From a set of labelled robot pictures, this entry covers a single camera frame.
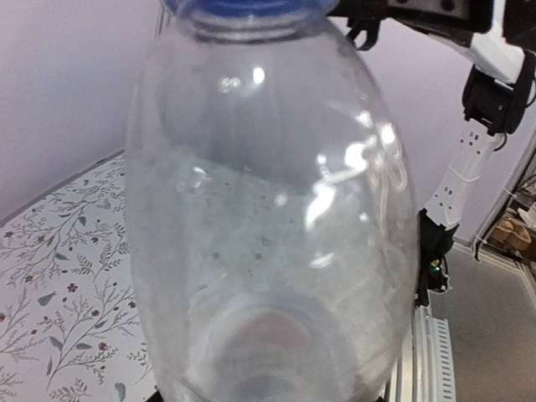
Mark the Pepsi bottle blue label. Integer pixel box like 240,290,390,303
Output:
125,7,419,401

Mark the blue bottle cap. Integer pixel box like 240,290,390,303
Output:
162,0,338,18

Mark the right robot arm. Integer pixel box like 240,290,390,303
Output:
328,1,535,306

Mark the floral patterned table mat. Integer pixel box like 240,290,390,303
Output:
1,155,157,401

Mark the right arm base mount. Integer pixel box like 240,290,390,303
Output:
415,209,459,307

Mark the aluminium front rail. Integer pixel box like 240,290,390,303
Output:
389,305,457,402

